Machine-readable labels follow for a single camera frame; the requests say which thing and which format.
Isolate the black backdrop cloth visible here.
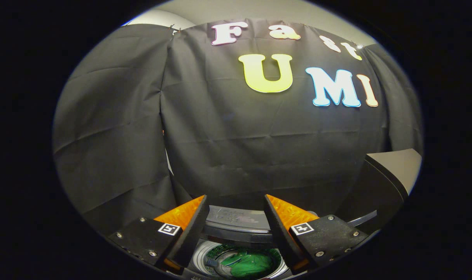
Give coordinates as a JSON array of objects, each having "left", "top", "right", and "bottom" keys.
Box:
[{"left": 52, "top": 19, "right": 423, "bottom": 236}]

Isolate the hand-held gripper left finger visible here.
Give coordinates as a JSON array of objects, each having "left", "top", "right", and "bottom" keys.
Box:
[{"left": 108, "top": 194, "right": 210, "bottom": 273}]

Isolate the grey washing machine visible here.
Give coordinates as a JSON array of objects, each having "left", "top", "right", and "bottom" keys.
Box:
[{"left": 170, "top": 205, "right": 378, "bottom": 280}]

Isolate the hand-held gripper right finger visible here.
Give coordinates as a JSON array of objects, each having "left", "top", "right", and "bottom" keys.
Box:
[{"left": 264, "top": 194, "right": 369, "bottom": 273}]

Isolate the beige cabinet with dark frame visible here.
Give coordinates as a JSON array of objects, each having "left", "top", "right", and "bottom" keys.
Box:
[{"left": 335, "top": 149, "right": 423, "bottom": 236}]

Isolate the green polo shirt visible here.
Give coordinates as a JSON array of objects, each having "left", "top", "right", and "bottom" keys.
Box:
[{"left": 207, "top": 246, "right": 282, "bottom": 278}]

